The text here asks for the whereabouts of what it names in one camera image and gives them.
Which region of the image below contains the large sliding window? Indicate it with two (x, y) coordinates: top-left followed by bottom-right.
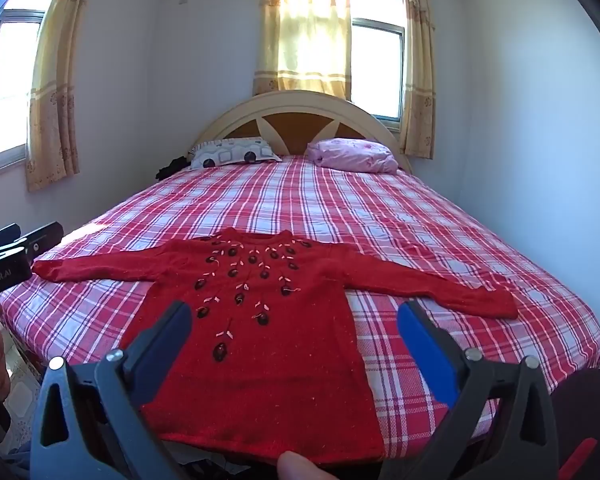
(0, 0), (63, 176)

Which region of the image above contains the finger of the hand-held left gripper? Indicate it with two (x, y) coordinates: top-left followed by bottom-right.
(22, 222), (64, 262)

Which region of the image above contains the cream and brown headboard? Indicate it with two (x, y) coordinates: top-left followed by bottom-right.
(187, 90), (413, 173)

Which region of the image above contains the black cloth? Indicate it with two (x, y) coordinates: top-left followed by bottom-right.
(155, 156), (193, 182)

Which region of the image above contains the red knitted sweater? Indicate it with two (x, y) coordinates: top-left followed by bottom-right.
(32, 227), (520, 466)

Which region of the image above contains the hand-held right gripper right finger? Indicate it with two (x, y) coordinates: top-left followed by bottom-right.
(380, 300), (561, 480)

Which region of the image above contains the pink pillow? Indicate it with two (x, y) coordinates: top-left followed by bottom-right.
(305, 137), (400, 175)

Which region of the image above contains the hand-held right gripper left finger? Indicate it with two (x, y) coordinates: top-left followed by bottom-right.
(29, 301), (193, 480)

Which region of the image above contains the white patterned pillow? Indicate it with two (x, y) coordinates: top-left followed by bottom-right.
(189, 137), (283, 171)

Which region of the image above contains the person's right hand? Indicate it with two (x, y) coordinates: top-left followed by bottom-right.
(276, 451), (334, 480)

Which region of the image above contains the bed with red plaid sheet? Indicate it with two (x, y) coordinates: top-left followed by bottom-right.
(0, 154), (600, 461)

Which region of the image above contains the yellow floral curtain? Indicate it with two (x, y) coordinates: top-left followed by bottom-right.
(397, 0), (437, 160)
(252, 0), (353, 101)
(25, 0), (103, 192)

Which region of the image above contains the small window behind headboard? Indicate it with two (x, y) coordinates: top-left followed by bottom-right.
(350, 0), (406, 123)

